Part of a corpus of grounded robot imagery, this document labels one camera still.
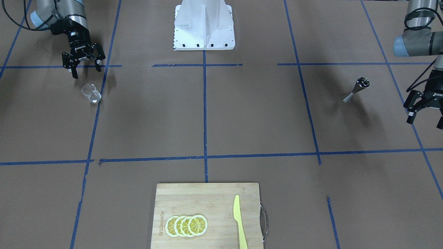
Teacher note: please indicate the bamboo cutting board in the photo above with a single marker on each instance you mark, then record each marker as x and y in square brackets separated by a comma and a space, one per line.
[215, 202]

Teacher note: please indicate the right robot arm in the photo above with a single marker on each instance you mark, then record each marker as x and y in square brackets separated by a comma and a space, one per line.
[50, 11]

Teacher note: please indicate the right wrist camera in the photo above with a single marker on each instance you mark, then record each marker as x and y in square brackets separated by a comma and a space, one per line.
[66, 26]

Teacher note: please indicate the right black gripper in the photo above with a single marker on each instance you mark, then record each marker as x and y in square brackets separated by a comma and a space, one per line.
[75, 40]

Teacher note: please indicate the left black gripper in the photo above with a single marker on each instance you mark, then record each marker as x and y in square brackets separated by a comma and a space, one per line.
[430, 95]

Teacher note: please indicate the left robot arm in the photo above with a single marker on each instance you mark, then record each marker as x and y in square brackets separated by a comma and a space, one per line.
[419, 40]

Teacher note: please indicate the clear glass measuring cup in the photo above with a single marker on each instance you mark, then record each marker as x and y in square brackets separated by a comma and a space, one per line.
[92, 94]

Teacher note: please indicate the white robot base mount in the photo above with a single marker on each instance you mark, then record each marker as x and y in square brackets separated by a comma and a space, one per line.
[203, 25]

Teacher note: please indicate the steel double jigger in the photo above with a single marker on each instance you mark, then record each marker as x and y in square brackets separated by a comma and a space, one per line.
[361, 84]

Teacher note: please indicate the yellow plastic knife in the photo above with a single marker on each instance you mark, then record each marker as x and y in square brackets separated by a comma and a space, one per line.
[238, 218]

